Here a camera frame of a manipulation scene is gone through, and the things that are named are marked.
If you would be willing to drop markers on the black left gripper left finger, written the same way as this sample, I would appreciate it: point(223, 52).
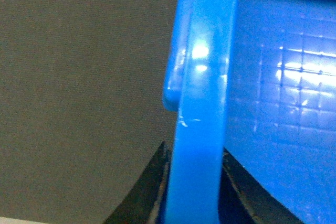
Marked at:
point(145, 202)

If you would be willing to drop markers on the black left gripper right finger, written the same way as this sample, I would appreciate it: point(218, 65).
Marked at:
point(243, 200)

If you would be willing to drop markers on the large blue plastic crate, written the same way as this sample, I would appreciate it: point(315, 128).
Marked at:
point(255, 78)

